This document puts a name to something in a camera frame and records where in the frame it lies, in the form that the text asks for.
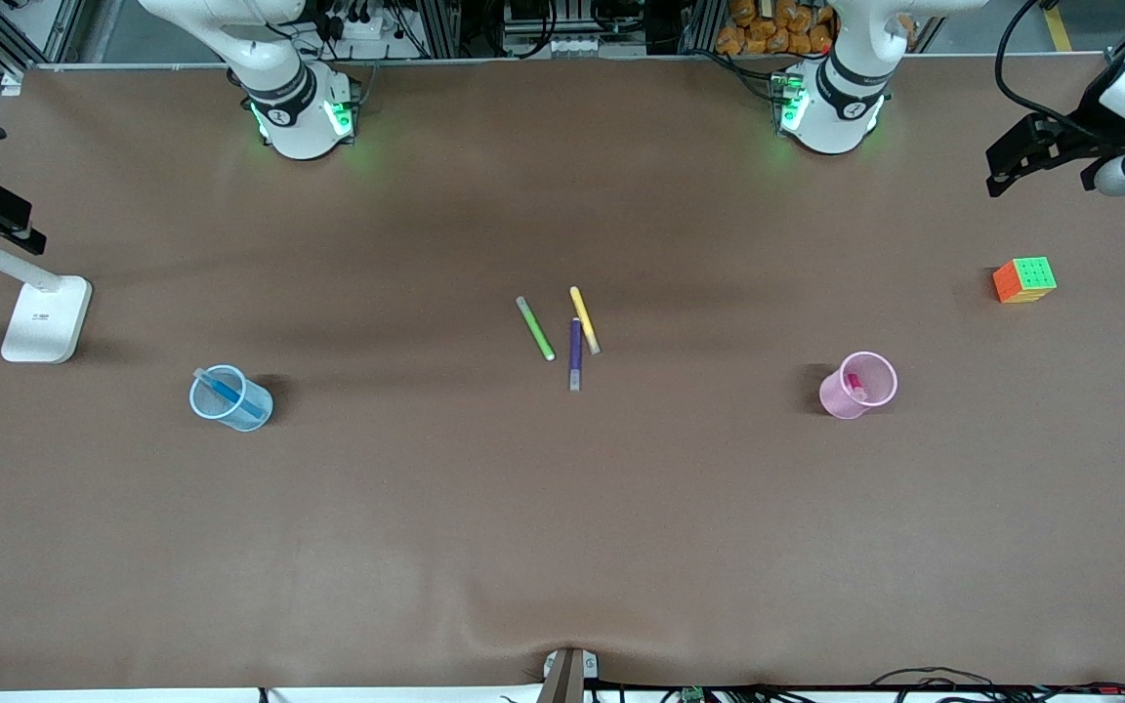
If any blue marker pen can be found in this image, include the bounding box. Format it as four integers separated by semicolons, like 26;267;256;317
193;369;266;426

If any colourful puzzle cube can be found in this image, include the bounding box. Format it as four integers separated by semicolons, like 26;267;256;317
992;256;1059;305

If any orange snack bag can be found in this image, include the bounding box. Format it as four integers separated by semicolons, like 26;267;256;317
716;0;839;56

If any pink plastic cup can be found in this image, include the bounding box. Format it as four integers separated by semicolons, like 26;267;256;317
819;351;898;421

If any light blue plastic cup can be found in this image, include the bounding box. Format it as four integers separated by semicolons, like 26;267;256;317
189;364;274;433

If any white power strip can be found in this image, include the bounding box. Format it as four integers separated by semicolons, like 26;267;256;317
313;5;407;42

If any yellow marker pen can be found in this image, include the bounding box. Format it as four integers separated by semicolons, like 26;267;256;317
569;285;602;355

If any green marker pen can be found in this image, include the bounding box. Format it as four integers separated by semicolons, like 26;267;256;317
516;296;557;362

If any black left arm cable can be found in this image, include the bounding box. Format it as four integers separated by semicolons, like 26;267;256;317
995;0;1120;147

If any metal table edge bracket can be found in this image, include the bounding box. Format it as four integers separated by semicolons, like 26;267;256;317
538;647;600;703

